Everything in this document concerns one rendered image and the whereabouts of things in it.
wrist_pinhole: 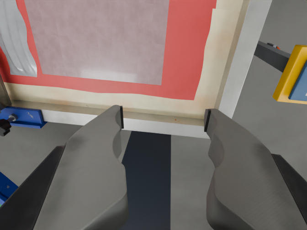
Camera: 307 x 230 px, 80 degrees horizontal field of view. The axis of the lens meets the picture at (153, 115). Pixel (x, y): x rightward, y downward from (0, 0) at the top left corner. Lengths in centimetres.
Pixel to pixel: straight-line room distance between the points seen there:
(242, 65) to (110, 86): 31
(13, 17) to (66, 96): 20
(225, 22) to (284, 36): 116
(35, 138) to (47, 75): 174
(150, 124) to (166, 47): 19
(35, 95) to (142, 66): 31
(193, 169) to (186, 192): 37
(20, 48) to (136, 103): 30
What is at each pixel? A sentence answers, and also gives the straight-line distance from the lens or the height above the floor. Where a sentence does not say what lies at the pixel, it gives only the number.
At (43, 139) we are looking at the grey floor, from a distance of 221.
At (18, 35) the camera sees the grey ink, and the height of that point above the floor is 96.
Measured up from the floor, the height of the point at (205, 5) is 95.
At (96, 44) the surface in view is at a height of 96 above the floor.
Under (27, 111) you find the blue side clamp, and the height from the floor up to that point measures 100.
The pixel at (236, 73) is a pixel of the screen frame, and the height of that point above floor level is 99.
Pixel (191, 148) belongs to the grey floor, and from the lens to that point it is 184.
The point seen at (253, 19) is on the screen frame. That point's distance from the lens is 42.
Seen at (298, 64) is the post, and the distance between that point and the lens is 52.
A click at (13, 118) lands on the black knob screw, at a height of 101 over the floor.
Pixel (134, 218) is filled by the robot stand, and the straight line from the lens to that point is 57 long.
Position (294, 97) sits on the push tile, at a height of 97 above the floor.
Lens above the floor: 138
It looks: 59 degrees down
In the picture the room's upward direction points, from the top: 171 degrees counter-clockwise
